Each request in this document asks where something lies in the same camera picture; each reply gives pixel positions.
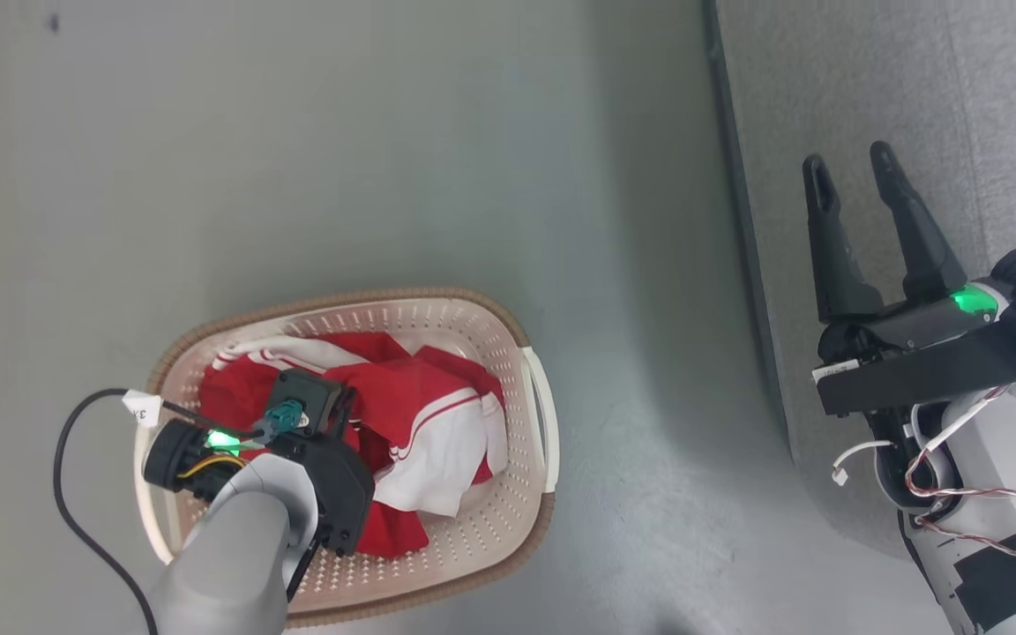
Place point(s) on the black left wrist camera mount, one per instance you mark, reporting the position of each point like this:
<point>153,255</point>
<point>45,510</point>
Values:
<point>336,485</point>

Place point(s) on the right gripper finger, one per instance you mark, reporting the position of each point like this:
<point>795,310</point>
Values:
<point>836,265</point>
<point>922,247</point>

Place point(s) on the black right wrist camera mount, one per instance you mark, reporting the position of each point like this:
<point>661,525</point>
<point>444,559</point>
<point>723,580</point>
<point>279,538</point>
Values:
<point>940,370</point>

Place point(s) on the red and white garment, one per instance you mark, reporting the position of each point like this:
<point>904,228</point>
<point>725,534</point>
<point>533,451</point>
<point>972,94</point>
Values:
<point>420,423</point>

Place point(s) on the beige perforated laundry basket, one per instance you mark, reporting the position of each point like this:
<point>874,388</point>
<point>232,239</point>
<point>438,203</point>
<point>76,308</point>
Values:
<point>481,547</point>

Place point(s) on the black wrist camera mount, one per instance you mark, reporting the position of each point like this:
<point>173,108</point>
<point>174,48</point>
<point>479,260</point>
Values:
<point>940,370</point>
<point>336,485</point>

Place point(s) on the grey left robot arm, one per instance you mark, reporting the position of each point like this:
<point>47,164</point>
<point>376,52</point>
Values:
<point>235,556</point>

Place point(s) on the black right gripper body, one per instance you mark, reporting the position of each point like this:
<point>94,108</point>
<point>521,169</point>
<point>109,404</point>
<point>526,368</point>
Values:
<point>905,322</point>

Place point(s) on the teal left camera connector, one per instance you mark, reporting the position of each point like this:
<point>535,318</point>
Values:
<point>283,418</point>

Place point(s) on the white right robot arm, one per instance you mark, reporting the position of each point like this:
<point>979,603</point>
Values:
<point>1002,459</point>

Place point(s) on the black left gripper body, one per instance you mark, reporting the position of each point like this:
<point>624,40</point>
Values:
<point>175,459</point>

